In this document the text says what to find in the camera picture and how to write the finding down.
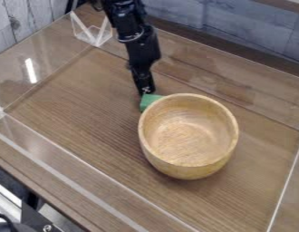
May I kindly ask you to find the clear acrylic corner bracket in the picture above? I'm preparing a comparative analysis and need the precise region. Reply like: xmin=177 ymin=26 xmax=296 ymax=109
xmin=71 ymin=12 xmax=113 ymax=47

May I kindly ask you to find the black metal table clamp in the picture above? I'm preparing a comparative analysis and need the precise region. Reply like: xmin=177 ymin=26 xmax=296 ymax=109
xmin=0 ymin=168 xmax=63 ymax=232

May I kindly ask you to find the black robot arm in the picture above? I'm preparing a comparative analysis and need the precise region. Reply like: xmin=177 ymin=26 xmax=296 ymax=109
xmin=101 ymin=0 xmax=161 ymax=95

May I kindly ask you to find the green rectangular block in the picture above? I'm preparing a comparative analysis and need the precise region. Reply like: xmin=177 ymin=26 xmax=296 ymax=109
xmin=140 ymin=94 xmax=163 ymax=111

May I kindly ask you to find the wooden bowl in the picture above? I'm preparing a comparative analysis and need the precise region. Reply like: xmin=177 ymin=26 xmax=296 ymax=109
xmin=137 ymin=93 xmax=240 ymax=179

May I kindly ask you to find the clear acrylic tray wall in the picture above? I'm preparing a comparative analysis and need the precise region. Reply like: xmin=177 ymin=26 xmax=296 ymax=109
xmin=0 ymin=107 xmax=199 ymax=232

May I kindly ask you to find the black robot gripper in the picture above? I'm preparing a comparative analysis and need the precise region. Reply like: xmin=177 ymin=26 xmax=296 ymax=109
xmin=124 ymin=26 xmax=161 ymax=95

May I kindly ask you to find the black cable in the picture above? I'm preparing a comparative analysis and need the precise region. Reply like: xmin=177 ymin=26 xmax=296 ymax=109
xmin=0 ymin=212 xmax=20 ymax=232

